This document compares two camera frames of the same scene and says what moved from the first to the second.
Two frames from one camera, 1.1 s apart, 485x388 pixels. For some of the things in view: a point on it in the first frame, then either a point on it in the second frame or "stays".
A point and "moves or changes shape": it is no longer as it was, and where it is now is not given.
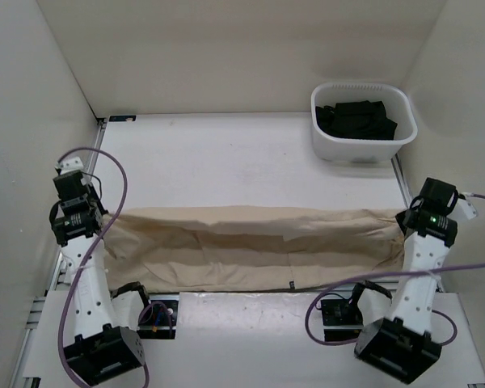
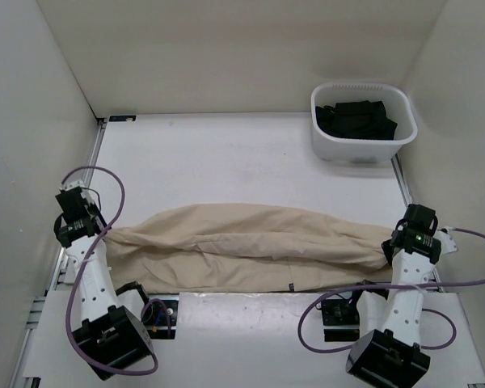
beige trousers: x=237 y=248 moves or changes shape
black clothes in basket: x=362 y=120 stays
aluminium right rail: x=402 y=179 stays
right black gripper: x=398 y=218 → x=388 y=250
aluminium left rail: x=100 y=129 stays
